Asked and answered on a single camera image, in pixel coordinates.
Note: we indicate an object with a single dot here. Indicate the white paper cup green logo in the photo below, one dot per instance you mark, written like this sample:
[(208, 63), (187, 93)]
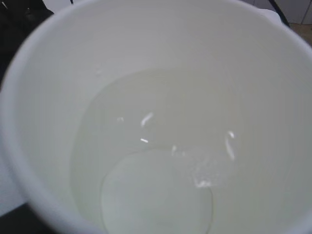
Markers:
[(162, 117)]

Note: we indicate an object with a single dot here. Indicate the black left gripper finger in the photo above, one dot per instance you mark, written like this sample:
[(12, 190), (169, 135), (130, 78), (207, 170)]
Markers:
[(23, 220)]

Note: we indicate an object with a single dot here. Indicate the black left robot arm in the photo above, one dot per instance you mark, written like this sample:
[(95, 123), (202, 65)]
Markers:
[(18, 19)]

